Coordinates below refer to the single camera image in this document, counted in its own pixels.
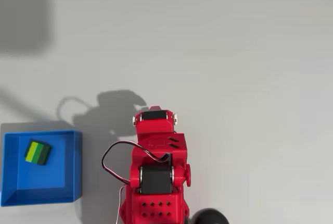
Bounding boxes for green layered lego block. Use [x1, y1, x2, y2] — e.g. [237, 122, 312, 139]
[23, 140, 52, 166]

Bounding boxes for blue plastic bin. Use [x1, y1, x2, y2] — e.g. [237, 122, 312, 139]
[0, 129, 84, 207]

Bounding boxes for black pole stand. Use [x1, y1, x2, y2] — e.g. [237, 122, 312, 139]
[190, 207, 231, 224]

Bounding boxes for thin arm servo wires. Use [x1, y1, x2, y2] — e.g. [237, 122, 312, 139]
[101, 140, 171, 224]

